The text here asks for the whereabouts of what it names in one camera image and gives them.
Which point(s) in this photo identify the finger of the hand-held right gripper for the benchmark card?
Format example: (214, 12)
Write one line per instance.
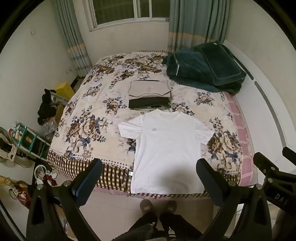
(263, 162)
(290, 154)

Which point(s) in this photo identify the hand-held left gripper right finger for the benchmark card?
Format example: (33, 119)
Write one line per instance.
(209, 185)

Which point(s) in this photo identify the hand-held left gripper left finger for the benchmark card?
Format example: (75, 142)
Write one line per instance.
(83, 187)

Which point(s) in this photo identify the white t-shirt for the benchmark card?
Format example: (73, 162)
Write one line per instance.
(166, 148)

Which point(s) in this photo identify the black clothes pile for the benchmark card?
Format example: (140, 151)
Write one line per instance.
(46, 109)

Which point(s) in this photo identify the pink checked bed sheet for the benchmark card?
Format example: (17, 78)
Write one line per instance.
(240, 139)

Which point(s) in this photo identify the brown right slipper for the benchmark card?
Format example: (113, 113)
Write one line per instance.
(170, 205)

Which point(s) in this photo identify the brown slipper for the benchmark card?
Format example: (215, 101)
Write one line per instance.
(145, 205)
(170, 205)

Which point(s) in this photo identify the red printed bag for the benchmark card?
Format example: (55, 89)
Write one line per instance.
(22, 194)

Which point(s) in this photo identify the white bed headboard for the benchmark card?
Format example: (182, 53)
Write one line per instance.
(261, 97)

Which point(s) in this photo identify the brown left slipper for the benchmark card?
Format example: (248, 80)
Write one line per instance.
(145, 205)

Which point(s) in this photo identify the clear plastic bag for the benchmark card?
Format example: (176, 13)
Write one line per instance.
(47, 127)

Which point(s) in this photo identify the green storage rack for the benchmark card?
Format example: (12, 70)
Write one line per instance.
(30, 141)

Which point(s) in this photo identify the person's left leg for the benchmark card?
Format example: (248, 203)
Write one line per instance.
(144, 224)

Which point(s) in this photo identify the floral bed blanket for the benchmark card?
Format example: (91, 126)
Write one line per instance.
(99, 111)

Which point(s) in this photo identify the yellow box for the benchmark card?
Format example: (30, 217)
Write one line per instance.
(63, 89)

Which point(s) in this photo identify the folded black garment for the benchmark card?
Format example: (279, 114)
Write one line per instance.
(148, 103)

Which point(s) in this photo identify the dark green quilt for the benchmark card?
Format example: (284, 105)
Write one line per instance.
(208, 67)

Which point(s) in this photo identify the folded beige garment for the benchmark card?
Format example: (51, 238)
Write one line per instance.
(149, 89)

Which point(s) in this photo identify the teal curtain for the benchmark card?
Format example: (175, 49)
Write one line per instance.
(196, 23)
(74, 41)

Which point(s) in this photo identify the window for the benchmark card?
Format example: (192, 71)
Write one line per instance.
(129, 11)

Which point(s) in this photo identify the wall socket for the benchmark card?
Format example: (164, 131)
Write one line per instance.
(68, 71)

